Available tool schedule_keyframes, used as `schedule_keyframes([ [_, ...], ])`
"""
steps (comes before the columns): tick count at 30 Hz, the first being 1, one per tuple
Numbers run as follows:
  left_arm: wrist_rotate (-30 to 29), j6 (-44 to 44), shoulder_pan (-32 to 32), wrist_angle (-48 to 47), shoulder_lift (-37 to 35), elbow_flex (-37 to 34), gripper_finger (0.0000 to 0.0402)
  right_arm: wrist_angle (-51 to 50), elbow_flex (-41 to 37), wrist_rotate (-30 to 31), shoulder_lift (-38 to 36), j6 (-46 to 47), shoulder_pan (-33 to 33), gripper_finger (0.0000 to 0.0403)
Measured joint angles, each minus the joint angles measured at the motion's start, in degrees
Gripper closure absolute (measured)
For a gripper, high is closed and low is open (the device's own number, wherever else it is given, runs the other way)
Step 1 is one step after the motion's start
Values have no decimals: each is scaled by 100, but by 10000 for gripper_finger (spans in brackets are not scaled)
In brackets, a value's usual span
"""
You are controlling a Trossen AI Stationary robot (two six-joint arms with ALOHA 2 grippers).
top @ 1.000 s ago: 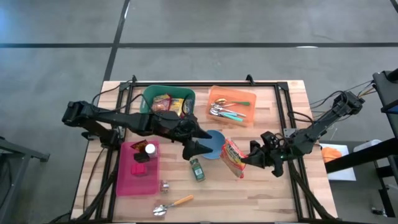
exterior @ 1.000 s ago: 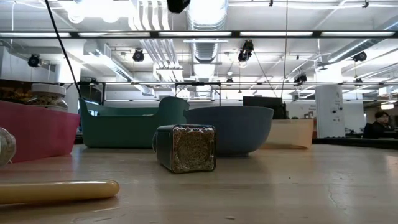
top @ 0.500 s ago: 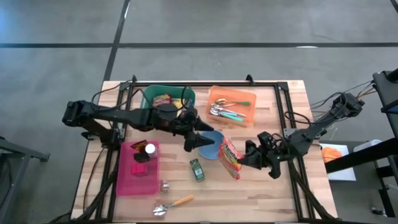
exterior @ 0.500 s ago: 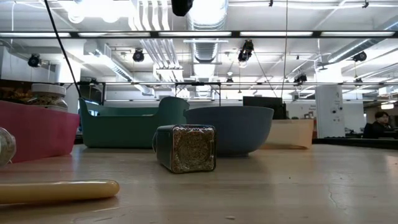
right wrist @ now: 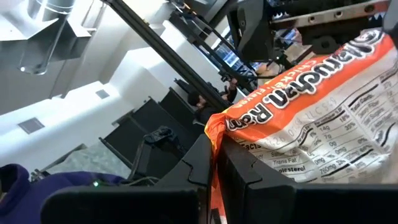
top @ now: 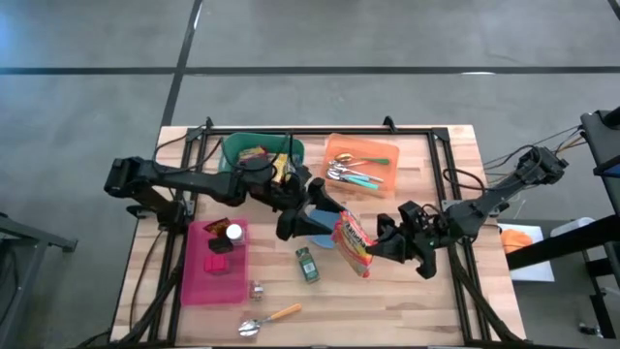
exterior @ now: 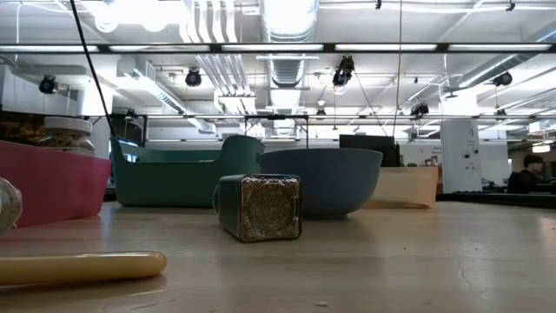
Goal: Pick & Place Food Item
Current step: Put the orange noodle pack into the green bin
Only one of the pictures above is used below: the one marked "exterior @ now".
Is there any glass jar white lid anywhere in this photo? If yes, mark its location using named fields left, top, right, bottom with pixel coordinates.
left=36, top=116, right=96, bottom=157

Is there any blue bowl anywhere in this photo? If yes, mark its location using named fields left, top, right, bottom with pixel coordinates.
left=255, top=147, right=384, bottom=220

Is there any pink plastic tray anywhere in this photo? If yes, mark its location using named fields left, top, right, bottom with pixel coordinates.
left=0, top=138, right=113, bottom=229

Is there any teal plastic bin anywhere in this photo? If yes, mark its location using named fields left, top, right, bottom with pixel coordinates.
left=109, top=134, right=266, bottom=208

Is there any black desk monitor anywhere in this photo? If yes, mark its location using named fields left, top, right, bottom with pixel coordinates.
left=339, top=134, right=400, bottom=169

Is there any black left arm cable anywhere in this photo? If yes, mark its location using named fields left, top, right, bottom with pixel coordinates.
left=69, top=0, right=117, bottom=138

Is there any white square column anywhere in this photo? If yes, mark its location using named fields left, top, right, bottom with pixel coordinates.
left=440, top=118, right=482, bottom=195

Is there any small glass spice jar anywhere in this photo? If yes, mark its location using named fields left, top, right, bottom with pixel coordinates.
left=0, top=176, right=23, bottom=234

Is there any orange plastic tray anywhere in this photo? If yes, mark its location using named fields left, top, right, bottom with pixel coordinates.
left=363, top=166, right=440, bottom=210

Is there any metal spoon yellow handle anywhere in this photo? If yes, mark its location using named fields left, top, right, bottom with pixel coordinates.
left=0, top=250, right=169, bottom=287

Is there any brown seasoning packet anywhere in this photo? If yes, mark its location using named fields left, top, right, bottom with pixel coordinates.
left=0, top=121, right=47, bottom=147

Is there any person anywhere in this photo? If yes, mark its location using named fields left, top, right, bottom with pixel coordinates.
left=506, top=154, right=546, bottom=195

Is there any silver ventilation duct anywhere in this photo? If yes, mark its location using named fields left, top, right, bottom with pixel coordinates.
left=259, top=0, right=321, bottom=88
left=455, top=21, right=556, bottom=88

